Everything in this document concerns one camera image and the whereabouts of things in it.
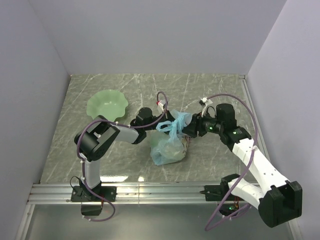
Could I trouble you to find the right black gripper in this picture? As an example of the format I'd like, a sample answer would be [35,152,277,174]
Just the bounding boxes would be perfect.
[182,109,224,138]

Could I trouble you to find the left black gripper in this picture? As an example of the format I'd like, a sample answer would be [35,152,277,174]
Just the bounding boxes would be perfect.
[144,109,185,135]

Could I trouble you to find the light blue plastic bag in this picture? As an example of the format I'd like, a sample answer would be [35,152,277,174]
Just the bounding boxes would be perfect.
[150,109,192,166]

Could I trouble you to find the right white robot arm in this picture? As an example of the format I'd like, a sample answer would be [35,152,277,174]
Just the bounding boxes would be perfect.
[182,103,303,228]

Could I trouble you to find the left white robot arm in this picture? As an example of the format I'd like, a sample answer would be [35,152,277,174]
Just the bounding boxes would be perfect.
[74,107,175,201]

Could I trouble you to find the light green wavy plate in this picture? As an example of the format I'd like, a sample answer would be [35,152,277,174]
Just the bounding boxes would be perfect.
[86,89,129,122]

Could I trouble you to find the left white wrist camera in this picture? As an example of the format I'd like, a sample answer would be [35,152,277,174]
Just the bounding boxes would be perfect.
[156,99,167,114]

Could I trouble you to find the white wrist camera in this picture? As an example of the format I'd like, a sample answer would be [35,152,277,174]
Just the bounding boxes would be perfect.
[156,99,167,114]
[199,97,213,117]

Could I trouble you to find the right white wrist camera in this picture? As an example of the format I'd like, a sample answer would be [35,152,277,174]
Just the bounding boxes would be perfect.
[199,97,213,117]

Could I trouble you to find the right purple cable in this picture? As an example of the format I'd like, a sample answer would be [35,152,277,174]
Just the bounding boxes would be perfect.
[204,93,259,232]

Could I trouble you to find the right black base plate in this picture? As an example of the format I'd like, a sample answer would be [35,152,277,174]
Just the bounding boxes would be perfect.
[199,185,229,202]

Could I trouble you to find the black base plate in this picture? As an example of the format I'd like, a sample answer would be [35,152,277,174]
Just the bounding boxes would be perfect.
[199,185,229,202]
[70,185,118,203]

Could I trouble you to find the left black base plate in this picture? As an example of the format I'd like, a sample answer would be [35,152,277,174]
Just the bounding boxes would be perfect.
[70,185,118,203]

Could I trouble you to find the aluminium rail frame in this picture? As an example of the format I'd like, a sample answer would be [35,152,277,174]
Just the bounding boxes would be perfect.
[17,73,301,240]

